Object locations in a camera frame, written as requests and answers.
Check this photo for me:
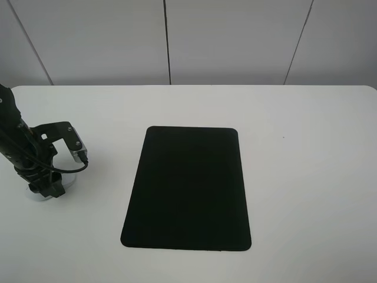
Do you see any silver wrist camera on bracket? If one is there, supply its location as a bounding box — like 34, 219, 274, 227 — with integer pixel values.
31, 121, 88, 164

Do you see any black camera cable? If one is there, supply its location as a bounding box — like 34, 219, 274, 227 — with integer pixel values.
17, 123, 89, 175

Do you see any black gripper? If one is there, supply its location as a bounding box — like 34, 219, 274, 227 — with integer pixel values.
13, 142, 65, 198

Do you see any black rectangular mouse pad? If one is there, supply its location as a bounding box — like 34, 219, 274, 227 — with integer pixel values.
120, 126, 252, 251

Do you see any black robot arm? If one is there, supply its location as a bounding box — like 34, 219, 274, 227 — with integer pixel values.
1, 85, 65, 198

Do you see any white wireless computer mouse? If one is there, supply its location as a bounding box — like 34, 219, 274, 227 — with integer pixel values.
25, 174, 77, 202

